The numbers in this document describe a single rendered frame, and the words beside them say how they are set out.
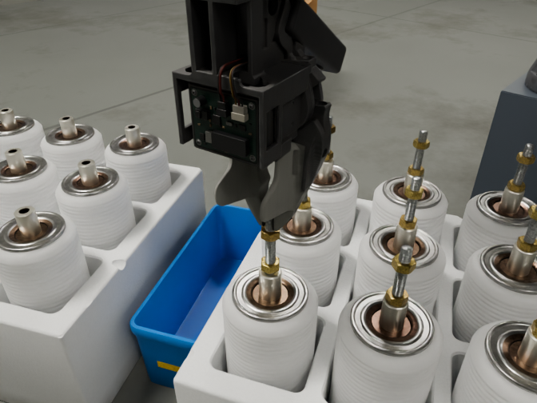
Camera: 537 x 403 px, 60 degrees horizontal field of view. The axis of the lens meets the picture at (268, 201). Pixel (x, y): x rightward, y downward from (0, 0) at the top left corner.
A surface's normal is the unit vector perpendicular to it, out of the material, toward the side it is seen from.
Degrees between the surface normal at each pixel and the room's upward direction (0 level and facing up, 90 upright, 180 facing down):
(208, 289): 0
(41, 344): 90
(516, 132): 90
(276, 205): 91
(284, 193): 91
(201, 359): 0
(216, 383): 0
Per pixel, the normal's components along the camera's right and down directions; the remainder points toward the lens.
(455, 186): 0.00, -0.83
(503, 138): -0.67, 0.41
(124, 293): 0.96, 0.15
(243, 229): -0.30, 0.50
